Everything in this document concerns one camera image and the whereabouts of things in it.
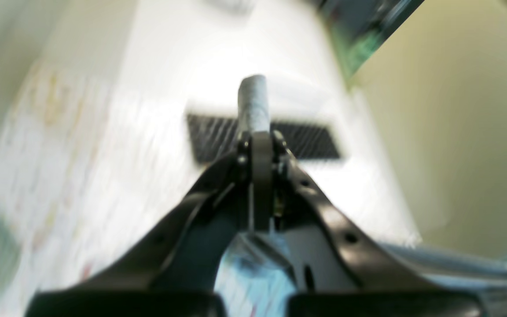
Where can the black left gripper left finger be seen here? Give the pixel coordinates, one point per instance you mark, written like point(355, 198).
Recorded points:
point(171, 272)

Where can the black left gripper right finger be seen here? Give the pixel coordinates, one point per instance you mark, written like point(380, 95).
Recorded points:
point(338, 269)

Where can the grey t-shirt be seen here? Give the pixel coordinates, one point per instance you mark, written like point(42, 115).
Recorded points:
point(255, 259)

